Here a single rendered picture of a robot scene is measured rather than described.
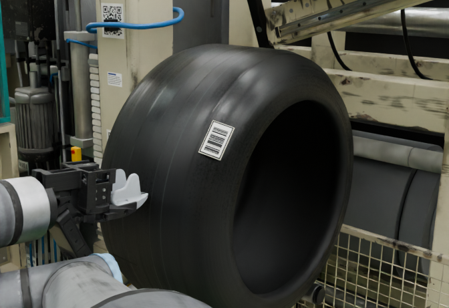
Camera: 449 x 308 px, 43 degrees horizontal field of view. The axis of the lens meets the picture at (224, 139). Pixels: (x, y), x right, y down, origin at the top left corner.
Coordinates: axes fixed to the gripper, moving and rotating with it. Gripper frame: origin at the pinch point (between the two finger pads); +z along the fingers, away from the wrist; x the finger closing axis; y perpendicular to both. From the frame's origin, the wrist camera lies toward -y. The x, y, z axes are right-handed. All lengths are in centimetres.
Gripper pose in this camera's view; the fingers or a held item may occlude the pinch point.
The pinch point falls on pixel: (140, 200)
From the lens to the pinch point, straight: 97.5
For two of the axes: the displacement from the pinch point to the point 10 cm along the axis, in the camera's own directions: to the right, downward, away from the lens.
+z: 6.4, -0.7, 7.7
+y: 0.9, -9.8, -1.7
